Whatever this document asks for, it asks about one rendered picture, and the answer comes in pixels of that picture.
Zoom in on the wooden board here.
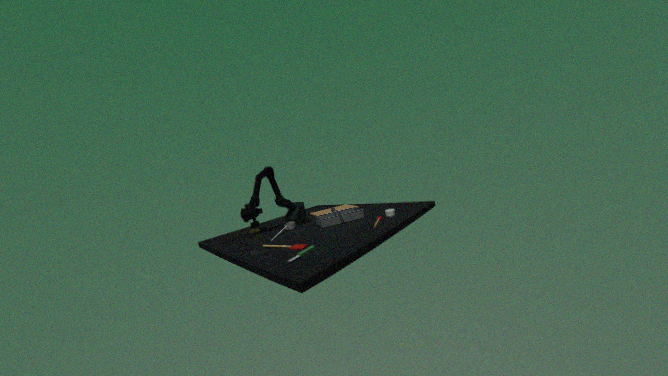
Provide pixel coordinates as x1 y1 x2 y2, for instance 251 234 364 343
310 204 359 216

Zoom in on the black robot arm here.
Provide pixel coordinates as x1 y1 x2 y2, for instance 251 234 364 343
240 166 297 222

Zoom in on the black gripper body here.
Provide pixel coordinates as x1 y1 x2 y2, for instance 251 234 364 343
245 203 260 228

